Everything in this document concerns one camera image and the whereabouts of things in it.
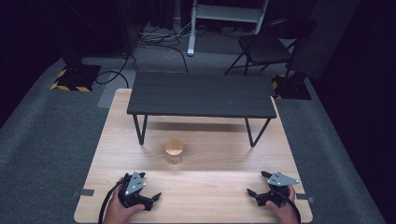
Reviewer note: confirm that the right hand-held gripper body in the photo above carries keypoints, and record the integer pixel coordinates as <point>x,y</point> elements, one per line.
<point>277,188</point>

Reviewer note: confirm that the white metal stand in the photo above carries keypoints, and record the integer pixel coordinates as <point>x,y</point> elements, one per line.
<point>224,15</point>

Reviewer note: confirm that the glass jar with wooden lid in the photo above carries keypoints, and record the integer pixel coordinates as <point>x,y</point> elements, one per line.
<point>174,151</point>

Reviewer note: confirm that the person's left hand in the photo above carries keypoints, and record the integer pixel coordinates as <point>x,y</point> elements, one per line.
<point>120,211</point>

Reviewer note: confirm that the black shelf riser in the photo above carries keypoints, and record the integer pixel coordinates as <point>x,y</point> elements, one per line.
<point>201,95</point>

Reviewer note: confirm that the black folding chair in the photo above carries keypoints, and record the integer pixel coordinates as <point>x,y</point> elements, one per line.
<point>264,43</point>

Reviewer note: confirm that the person's right hand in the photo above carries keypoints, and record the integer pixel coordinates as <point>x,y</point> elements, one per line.
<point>285,211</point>

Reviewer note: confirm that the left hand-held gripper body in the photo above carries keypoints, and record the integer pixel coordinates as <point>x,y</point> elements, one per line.
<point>133,188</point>

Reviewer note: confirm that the black stand base striped tape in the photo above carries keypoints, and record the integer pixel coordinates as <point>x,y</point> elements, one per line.
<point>76,77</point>
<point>291,87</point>

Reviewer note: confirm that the grey tape strip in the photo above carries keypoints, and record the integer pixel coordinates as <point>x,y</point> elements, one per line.
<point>84,192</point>
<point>305,197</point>

